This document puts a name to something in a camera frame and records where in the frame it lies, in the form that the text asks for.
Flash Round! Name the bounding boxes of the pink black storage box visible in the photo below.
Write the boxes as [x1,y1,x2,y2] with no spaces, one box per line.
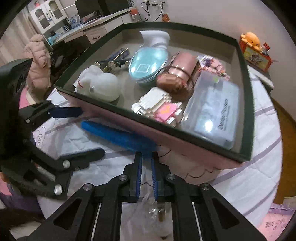
[55,22,254,170]

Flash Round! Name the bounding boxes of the red orange storage box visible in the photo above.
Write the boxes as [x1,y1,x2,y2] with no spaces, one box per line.
[239,40,273,72]

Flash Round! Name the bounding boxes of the rose gold cylinder cup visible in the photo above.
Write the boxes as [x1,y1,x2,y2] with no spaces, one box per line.
[156,52,200,101]

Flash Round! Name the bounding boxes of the white plastic nozzle device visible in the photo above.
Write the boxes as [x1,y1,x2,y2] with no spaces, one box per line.
[140,30,170,49]

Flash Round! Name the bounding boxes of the orange octopus plush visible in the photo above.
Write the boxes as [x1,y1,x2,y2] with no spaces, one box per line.
[240,32,261,51]

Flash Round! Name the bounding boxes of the pink quilt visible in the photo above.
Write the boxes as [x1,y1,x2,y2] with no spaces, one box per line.
[258,203,295,240]

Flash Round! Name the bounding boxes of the black white tv cabinet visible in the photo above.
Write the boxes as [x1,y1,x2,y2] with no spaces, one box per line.
[247,64,274,95]

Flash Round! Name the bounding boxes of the white striped table cloth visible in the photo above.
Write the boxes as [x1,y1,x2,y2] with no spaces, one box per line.
[33,74,283,227]

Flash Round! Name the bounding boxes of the pink block figure toy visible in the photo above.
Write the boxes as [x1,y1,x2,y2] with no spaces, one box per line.
[197,54,230,81]

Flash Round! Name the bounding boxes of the white pink block toy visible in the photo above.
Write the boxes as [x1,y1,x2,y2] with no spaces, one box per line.
[131,87,183,127]

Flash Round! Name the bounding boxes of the clear dental flossers box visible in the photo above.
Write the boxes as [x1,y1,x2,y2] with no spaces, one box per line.
[181,71,240,150]

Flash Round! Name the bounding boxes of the black computer tower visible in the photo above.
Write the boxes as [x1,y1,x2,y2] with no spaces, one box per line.
[98,0,129,16]

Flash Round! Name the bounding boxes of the pink puffer jacket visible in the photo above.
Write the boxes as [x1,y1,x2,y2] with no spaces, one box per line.
[23,34,51,100]

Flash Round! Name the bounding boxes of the blue toothpaste box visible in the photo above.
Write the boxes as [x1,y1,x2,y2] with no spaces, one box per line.
[107,48,130,61]

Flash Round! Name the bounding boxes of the black office chair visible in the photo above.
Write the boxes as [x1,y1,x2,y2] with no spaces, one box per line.
[50,42,74,76]

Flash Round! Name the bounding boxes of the white desk with drawers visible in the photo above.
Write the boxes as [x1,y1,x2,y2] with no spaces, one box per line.
[48,9,132,47]

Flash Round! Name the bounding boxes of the white wall power strip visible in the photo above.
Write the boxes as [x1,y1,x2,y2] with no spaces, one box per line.
[144,0,167,6]

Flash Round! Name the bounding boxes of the teal round clear case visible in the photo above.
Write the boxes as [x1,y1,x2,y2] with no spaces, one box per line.
[128,47,169,84]

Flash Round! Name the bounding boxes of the clear glass bottle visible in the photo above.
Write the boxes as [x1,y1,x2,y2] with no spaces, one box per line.
[141,193,173,240]

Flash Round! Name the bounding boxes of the black computer monitor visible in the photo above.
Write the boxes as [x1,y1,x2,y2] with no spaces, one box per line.
[75,0,100,18]

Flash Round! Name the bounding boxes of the orange cap water bottle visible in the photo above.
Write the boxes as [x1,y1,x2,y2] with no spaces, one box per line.
[130,8,141,22]

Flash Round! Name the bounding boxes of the blue comb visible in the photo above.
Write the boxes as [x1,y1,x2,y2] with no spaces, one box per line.
[81,120,157,156]

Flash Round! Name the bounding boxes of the white glass door cabinet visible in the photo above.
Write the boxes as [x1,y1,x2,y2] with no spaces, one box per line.
[29,0,68,34]

